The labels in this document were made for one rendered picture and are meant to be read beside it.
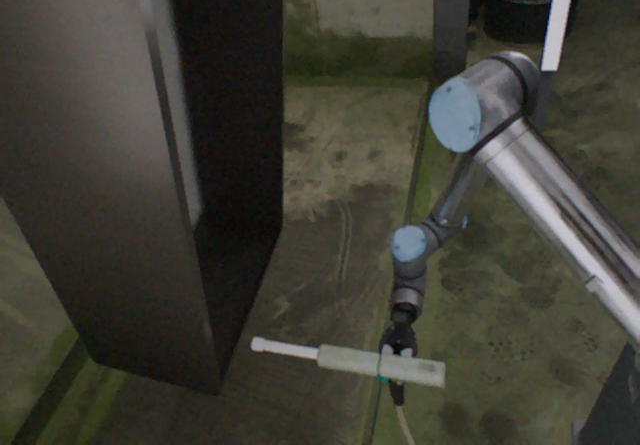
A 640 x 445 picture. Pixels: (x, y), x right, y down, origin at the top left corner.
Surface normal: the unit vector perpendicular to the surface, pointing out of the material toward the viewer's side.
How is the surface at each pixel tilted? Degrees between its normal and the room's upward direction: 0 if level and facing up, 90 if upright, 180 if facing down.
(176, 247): 90
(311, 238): 0
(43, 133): 90
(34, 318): 57
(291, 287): 0
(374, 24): 90
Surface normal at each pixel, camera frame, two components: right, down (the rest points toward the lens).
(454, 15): -0.24, 0.69
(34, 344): 0.73, -0.33
